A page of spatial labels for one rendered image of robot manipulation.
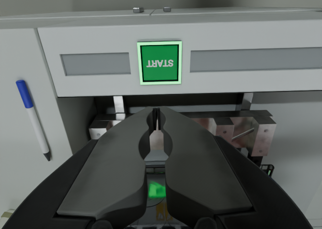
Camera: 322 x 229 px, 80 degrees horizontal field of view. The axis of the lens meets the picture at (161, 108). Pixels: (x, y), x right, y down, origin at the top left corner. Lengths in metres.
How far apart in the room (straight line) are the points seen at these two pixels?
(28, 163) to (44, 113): 0.11
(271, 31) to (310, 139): 0.39
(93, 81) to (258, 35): 0.22
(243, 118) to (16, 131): 0.40
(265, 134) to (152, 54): 0.28
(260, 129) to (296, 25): 0.20
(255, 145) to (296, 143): 0.19
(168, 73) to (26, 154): 0.27
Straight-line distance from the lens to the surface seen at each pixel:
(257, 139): 0.43
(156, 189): 0.50
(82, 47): 0.28
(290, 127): 0.57
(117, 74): 0.27
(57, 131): 0.34
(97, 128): 0.39
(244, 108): 0.45
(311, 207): 0.93
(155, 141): 0.42
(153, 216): 0.58
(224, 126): 0.39
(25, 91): 0.32
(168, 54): 0.26
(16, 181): 0.46
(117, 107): 0.42
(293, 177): 0.70
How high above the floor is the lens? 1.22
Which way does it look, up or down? 62 degrees down
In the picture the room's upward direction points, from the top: 179 degrees clockwise
